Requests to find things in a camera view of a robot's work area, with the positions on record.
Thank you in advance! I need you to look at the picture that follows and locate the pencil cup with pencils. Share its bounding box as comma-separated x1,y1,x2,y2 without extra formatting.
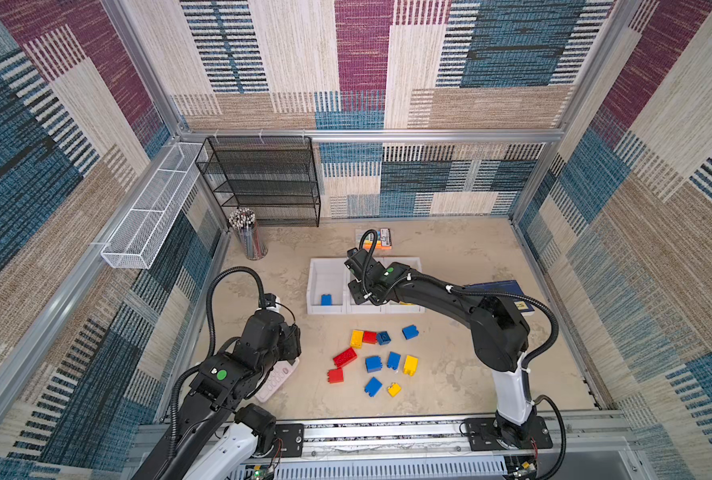
228,207,267,261

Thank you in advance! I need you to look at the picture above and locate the blue book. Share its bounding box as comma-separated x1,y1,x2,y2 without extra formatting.
471,280,535,316

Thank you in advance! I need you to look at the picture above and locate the blue lego front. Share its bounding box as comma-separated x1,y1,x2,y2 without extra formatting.
364,377,383,397

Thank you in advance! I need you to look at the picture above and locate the white bin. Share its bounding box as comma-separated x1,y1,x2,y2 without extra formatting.
306,258,347,315
344,265,383,315
379,256,425,314

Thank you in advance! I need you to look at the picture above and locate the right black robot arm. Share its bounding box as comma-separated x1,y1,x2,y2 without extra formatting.
345,247,560,448

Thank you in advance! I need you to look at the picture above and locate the small yellow lego front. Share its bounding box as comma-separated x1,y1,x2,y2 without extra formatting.
388,383,402,397

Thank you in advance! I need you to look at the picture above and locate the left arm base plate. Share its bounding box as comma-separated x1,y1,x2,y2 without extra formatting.
257,423,305,459

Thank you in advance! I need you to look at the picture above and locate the white mesh wall basket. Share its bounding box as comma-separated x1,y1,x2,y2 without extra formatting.
101,143,202,270

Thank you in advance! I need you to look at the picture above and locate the pink white calculator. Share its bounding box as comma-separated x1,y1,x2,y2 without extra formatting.
255,358,300,403

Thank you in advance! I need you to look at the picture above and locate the black wire shelf rack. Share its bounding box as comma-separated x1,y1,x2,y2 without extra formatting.
196,136,322,227

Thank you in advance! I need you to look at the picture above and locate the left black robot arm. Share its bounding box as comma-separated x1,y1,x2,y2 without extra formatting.
133,293,302,479

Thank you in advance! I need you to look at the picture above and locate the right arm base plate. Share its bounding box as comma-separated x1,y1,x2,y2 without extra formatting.
462,415,554,452

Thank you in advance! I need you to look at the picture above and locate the white left bin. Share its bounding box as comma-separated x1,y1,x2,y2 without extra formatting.
306,258,347,315

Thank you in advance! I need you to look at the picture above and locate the highlighter marker pack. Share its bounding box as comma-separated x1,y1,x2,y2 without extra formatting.
354,228,393,251

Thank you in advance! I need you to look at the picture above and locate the red square lego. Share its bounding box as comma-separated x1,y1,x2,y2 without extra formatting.
363,331,378,344

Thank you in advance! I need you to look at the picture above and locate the blue lego beside yellow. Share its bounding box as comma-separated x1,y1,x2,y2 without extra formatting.
386,352,401,371

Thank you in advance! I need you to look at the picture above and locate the dark blue hollow lego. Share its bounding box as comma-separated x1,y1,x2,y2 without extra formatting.
377,331,391,345

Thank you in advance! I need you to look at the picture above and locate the white right bin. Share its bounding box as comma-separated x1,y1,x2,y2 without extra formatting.
379,256,425,314

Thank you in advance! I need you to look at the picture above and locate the yellow lego right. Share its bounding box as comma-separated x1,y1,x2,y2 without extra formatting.
403,355,419,376

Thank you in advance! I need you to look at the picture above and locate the white middle bin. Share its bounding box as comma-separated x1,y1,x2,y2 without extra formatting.
344,265,383,315

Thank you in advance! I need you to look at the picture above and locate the small red lego bottom left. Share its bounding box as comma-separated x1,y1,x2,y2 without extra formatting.
327,368,344,384

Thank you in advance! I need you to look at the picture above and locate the hollow yellow lego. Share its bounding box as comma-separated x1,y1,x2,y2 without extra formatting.
350,330,364,349

